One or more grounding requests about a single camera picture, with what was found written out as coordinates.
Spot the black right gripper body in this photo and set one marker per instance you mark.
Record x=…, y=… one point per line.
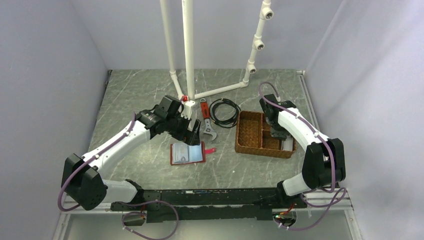
x=277, y=131

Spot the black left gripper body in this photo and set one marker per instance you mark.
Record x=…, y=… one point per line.
x=178, y=126

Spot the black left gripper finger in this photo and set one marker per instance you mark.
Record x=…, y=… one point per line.
x=196, y=129
x=190, y=138

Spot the red card holder wallet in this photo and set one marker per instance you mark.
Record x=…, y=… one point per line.
x=183, y=154

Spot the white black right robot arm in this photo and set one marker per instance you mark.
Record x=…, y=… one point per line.
x=324, y=159

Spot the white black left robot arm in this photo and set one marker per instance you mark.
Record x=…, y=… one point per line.
x=82, y=182

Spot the white cards stack in basket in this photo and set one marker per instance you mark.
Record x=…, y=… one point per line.
x=287, y=145

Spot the brown woven divided basket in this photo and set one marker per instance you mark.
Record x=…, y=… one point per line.
x=253, y=137

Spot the white PVC pipe frame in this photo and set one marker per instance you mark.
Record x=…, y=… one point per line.
x=188, y=66

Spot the red handled adjustable wrench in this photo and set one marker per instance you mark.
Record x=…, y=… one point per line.
x=208, y=130

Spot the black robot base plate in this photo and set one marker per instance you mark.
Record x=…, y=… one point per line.
x=210, y=204

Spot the aluminium rail frame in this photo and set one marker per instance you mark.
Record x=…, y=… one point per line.
x=84, y=177

